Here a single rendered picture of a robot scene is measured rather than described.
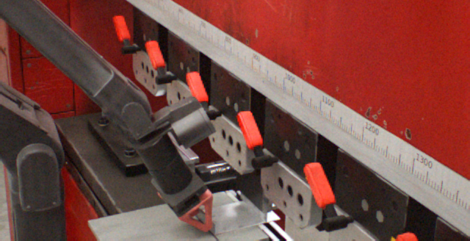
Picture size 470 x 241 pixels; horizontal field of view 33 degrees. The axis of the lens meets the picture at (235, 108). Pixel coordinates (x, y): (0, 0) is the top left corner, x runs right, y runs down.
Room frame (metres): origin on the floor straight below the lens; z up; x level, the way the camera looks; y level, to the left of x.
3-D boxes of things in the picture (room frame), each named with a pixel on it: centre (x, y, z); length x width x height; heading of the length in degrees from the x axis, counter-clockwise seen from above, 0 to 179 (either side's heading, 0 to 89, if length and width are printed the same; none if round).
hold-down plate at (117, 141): (1.75, 0.29, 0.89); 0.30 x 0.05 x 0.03; 27
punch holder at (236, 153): (1.26, -0.02, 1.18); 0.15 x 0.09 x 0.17; 27
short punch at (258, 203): (1.24, -0.04, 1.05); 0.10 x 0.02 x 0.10; 27
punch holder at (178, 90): (1.44, 0.07, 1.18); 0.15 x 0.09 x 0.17; 27
